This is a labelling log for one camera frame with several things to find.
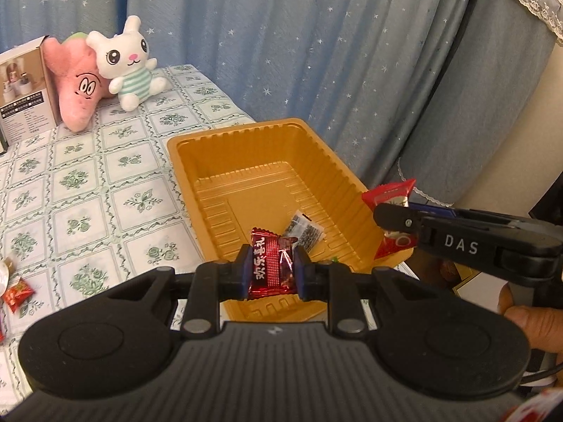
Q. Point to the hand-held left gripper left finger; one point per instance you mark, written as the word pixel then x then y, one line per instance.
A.
pixel 241 272

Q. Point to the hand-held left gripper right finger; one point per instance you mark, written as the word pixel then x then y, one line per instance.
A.
pixel 301 278

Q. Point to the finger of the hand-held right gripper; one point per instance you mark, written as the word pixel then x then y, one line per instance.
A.
pixel 396 217
pixel 433 211

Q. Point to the red white snack packet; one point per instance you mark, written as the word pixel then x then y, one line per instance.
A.
pixel 391 198

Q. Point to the dark red candy packet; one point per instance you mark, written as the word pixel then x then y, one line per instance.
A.
pixel 270 267

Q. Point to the orange plastic tray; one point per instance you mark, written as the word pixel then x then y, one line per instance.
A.
pixel 264 193

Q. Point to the person's right hand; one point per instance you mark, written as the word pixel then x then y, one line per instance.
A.
pixel 534 321

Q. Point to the small green candy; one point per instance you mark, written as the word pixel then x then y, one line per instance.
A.
pixel 334 259

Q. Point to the black speckled snack packet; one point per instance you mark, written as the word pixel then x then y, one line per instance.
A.
pixel 301 233

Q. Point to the blue curtain with lace hem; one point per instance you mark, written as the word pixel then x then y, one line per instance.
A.
pixel 475 110

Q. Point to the red patterned cloth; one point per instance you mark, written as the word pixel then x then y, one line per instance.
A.
pixel 534 411

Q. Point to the green floral tablecloth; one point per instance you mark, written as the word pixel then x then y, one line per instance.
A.
pixel 88 193

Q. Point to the blue starry curtain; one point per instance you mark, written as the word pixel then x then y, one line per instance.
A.
pixel 272 44

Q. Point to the red candy with yellow print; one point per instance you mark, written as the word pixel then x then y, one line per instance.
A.
pixel 18 295

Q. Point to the silver candy wrapper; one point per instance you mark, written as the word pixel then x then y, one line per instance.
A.
pixel 4 274

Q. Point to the white bunny plush toy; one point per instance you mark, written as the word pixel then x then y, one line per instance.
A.
pixel 125 63

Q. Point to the pink starfish plush toy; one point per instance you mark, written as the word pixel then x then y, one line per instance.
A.
pixel 74 88

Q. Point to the printed product box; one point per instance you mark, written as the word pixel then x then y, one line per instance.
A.
pixel 22 92

